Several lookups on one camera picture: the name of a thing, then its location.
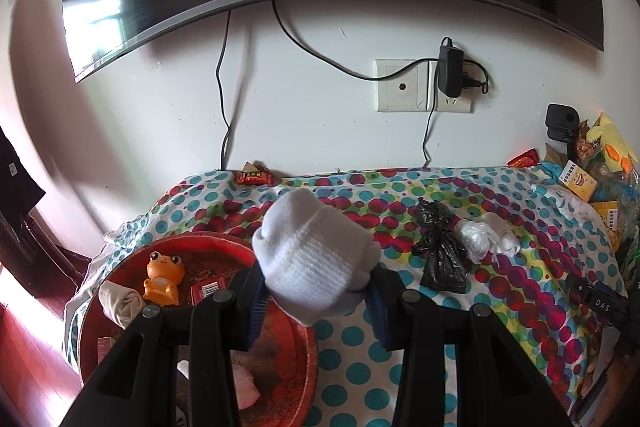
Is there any black adapter cable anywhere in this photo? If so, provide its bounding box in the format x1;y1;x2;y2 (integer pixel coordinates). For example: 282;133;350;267
421;97;442;169

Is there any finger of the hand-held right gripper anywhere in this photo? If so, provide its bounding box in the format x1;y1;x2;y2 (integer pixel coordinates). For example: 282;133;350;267
566;274;632;324

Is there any beige sock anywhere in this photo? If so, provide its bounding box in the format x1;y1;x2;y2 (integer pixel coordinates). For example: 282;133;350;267
98;281;147;329

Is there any white sock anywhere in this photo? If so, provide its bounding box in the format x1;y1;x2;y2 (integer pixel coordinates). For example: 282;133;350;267
251;188;381;327

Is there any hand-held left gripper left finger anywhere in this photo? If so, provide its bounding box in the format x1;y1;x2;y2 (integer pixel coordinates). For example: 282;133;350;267
60;263;274;427

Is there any red candy wrapper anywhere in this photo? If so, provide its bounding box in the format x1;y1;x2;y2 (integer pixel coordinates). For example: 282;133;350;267
236;171;274;188

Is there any red snack packet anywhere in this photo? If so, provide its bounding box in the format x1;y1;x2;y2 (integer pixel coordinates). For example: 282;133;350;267
507;148;540;168

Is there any black plastic bag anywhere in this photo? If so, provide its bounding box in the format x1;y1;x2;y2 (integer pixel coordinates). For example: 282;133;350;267
411;199;469;294

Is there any large yellow medicine box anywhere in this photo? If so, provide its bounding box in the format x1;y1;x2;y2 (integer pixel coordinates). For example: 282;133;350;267
590;201;624;234

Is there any yellow crocheted duck toy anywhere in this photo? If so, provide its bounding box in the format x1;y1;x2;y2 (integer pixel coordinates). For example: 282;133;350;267
586;113;640;174

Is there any black coax cable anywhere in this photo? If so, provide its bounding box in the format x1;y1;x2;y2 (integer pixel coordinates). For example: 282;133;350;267
271;0;441;82

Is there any white plastic bag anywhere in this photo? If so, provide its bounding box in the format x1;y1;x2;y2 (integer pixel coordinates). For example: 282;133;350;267
479;213;517;256

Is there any small yellow medicine box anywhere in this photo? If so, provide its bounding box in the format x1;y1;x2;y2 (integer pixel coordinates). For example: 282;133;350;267
557;162;598;202

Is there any black power adapter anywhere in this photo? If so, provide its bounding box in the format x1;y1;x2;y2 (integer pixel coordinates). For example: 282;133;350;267
436;37;464;98

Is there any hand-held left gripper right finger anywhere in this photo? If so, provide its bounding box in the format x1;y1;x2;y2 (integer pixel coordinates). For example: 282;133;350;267
366;266;574;427

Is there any pink cloth item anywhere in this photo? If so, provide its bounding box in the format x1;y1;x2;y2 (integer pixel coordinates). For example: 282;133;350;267
231;363;262;411

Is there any orange frog toy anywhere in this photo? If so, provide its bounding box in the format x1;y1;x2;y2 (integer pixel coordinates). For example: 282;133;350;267
143;251;187;308

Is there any black hanging garment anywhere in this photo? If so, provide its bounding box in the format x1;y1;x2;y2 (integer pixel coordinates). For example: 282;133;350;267
0;127;47;269

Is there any small tan box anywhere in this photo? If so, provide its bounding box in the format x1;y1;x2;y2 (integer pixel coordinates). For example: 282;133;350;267
96;335;117;364

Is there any red labelled card box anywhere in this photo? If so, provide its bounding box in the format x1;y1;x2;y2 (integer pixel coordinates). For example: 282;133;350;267
190;277;236;307

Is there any white coax wall plate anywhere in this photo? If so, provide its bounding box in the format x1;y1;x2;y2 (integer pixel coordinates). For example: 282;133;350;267
375;59;430;112

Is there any polka dot cloth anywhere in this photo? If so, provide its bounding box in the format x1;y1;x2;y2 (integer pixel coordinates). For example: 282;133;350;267
62;166;629;427

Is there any black television power cable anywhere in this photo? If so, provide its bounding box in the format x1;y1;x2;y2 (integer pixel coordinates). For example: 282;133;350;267
215;9;234;172

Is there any crumpled clear plastic bag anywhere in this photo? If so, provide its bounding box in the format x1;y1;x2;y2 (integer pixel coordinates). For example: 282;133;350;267
454;219;493;264

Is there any white power wall socket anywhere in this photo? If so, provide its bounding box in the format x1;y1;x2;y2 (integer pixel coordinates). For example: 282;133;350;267
429;61;473;114

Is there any red round tray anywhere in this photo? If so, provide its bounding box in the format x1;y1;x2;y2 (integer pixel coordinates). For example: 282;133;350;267
77;232;320;427

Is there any black camera device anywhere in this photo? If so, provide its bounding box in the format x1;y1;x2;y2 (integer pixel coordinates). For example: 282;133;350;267
545;103;584;168

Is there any brown patterned packet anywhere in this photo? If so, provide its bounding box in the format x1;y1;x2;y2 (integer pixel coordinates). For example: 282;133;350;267
575;122;597;160

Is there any clear plastic bag of goods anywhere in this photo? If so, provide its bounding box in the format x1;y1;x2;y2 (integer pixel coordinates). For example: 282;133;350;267
580;147;640;208

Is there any black wall plug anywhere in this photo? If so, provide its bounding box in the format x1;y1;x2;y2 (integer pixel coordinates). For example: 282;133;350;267
462;71;490;96

